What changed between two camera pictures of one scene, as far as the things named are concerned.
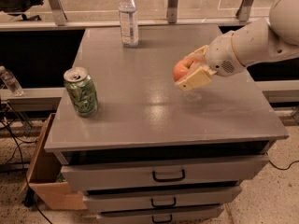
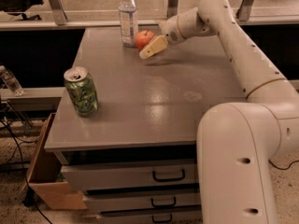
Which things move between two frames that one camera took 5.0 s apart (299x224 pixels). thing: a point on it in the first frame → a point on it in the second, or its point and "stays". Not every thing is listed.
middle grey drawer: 161,198 stays
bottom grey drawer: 206,215 stays
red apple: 183,68 → 143,37
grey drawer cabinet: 144,150 stays
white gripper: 220,55 → 169,31
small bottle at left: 11,82 stays
